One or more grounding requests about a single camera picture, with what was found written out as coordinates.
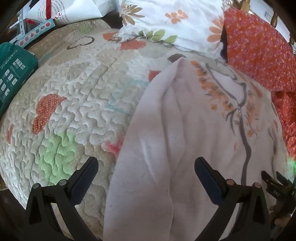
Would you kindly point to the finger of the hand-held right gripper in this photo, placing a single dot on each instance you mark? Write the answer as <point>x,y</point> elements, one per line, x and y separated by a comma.
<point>285,180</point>
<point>272,187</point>

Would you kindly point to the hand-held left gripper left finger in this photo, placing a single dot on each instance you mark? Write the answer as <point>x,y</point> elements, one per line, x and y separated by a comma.
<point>84,177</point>

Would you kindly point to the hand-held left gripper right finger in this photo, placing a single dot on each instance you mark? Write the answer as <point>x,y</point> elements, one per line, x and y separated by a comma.
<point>208,183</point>

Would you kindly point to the white fleece floral jacket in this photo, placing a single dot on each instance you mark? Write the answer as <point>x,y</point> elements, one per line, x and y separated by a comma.
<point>185,139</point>

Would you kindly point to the person's right hand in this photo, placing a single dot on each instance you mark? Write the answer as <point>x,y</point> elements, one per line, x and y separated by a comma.
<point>283,221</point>

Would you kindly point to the quilted bedspread with hearts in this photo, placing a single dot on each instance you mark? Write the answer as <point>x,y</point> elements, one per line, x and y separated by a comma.
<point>81,81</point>

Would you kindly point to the green box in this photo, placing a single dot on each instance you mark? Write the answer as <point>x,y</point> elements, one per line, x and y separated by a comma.
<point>13,69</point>

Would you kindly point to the light blue box with shapes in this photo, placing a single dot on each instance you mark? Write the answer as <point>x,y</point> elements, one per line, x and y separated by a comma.
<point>34,32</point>

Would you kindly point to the wooden headboard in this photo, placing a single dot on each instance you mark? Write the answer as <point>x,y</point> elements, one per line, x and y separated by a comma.
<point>275,20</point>

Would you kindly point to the white pillow with orange flowers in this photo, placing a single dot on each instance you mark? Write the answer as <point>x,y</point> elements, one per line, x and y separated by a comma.
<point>173,23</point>

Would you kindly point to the grey perforated metal bar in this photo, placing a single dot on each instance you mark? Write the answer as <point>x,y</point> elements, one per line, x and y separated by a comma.
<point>20,25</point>

